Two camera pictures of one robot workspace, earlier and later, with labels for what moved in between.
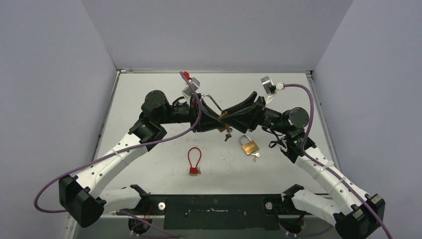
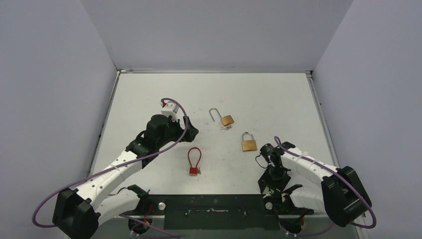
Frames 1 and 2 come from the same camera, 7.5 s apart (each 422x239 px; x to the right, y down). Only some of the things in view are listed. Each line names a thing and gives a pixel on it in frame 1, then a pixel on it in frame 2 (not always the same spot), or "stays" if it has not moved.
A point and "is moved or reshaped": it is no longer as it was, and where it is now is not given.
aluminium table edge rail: (310, 77) stays
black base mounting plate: (244, 212) stays
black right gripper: (258, 110) to (275, 179)
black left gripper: (209, 119) to (190, 132)
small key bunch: (228, 135) is moved or reshaped
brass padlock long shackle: (222, 128) is moved or reshaped
